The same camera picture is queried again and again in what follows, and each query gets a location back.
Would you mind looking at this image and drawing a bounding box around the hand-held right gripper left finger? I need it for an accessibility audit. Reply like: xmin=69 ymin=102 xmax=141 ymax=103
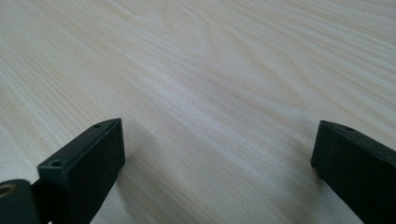
xmin=36 ymin=118 xmax=126 ymax=224

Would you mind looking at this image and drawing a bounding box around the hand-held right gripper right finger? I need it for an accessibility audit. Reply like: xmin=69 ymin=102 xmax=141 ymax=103
xmin=310 ymin=119 xmax=396 ymax=224

